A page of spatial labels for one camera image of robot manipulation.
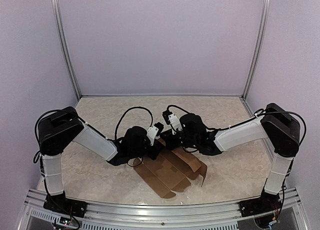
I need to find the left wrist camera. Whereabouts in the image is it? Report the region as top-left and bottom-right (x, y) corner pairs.
(146, 122), (164, 145)

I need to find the left aluminium corner post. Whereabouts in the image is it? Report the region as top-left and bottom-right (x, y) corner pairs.
(51, 0), (82, 101)

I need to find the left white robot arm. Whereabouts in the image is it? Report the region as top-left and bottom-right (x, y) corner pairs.
(34, 106), (164, 213)

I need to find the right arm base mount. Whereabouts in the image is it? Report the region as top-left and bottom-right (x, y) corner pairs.
(238, 183), (285, 217)

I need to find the front aluminium frame rail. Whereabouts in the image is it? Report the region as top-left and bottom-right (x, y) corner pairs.
(23, 189), (305, 230)

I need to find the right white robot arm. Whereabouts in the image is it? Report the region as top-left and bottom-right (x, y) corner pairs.
(160, 103), (307, 212)

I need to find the aluminium corner post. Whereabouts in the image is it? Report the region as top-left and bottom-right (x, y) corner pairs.
(242, 0), (271, 101)
(51, 0), (82, 101)

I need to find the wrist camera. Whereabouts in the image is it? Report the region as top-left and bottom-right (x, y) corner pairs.
(146, 122), (164, 145)
(162, 110), (182, 135)

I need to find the brown cardboard box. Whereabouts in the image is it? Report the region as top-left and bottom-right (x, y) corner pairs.
(132, 147), (208, 199)

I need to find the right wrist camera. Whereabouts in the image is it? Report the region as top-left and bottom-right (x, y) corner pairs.
(162, 110), (182, 135)

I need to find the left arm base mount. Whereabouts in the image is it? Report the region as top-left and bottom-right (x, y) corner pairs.
(43, 192), (88, 218)

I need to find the small circuit board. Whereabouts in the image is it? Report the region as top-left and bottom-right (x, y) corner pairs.
(52, 217), (72, 227)

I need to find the right aluminium corner post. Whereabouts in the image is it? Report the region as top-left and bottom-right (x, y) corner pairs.
(242, 0), (271, 101)

